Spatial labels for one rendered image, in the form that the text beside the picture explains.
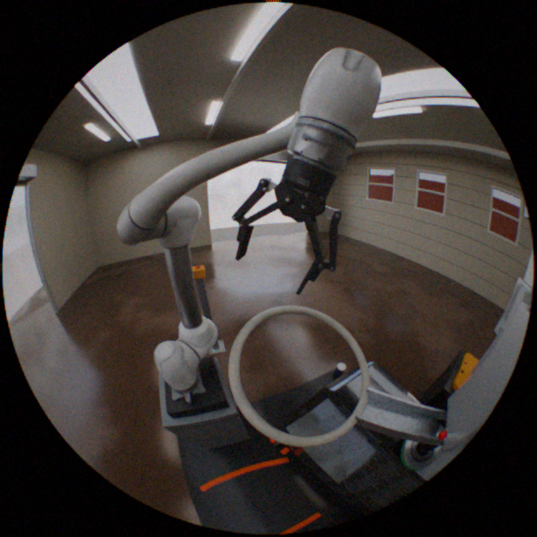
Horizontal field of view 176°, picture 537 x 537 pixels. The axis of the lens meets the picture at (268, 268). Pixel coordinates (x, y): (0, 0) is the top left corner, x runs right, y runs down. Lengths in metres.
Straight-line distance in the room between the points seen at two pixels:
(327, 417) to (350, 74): 1.09
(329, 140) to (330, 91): 0.07
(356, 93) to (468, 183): 6.65
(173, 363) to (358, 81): 0.89
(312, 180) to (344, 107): 0.11
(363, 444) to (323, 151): 1.01
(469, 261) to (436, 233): 1.55
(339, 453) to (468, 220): 6.50
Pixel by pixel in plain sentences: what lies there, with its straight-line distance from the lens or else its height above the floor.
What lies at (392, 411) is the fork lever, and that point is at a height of 1.12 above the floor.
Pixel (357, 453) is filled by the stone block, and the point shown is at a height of 0.78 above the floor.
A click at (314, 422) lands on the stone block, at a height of 0.73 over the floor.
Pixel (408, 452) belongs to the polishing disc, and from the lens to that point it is 0.95.
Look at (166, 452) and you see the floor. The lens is 1.89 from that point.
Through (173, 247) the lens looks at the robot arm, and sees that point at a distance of 0.62.
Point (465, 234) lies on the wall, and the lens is 6.69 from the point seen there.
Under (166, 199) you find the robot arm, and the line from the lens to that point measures 0.38.
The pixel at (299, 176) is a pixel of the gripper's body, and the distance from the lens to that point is 0.23.
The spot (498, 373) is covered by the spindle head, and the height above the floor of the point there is 1.42.
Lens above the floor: 1.69
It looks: 24 degrees down
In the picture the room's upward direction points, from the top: straight up
